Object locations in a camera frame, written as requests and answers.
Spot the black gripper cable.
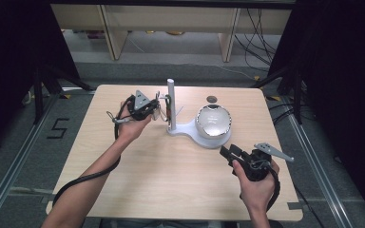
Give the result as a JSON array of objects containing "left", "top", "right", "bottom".
[
  {"left": 51, "top": 94, "right": 136, "bottom": 208},
  {"left": 265, "top": 165, "right": 281, "bottom": 213}
]

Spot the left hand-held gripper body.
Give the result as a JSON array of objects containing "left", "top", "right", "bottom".
[{"left": 126, "top": 89, "right": 160, "bottom": 122}]

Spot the light wooden desk frame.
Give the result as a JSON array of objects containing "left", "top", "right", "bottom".
[{"left": 50, "top": 4, "right": 293, "bottom": 63}]

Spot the aluminium floor rail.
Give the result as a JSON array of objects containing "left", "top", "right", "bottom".
[
  {"left": 0, "top": 89, "right": 63, "bottom": 228},
  {"left": 284, "top": 110, "right": 355, "bottom": 228}
]

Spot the black metal stand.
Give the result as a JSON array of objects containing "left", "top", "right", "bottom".
[
  {"left": 32, "top": 63, "right": 96, "bottom": 124},
  {"left": 250, "top": 63, "right": 305, "bottom": 125}
]

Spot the silver round bowl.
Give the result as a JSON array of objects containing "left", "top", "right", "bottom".
[{"left": 196, "top": 104, "right": 233, "bottom": 141}]

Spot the black cables bundle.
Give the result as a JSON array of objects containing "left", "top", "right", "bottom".
[{"left": 234, "top": 8, "right": 283, "bottom": 72}]

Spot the person's right hand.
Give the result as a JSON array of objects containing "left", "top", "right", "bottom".
[{"left": 232, "top": 160, "right": 279, "bottom": 213}]

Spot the white stand with pole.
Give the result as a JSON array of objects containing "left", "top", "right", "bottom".
[{"left": 165, "top": 78, "right": 232, "bottom": 150}]

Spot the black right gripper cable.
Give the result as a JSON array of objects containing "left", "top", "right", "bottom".
[{"left": 265, "top": 165, "right": 281, "bottom": 213}]

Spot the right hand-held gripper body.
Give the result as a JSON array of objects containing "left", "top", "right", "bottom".
[{"left": 234, "top": 142, "right": 296, "bottom": 182}]

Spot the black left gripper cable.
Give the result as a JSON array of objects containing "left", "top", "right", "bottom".
[{"left": 51, "top": 94, "right": 136, "bottom": 208}]

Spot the black curtain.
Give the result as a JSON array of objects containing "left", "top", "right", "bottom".
[
  {"left": 267, "top": 0, "right": 365, "bottom": 219},
  {"left": 0, "top": 0, "right": 81, "bottom": 160}
]

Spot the person's left hand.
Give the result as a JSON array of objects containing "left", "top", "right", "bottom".
[{"left": 117, "top": 103, "right": 153, "bottom": 145}]

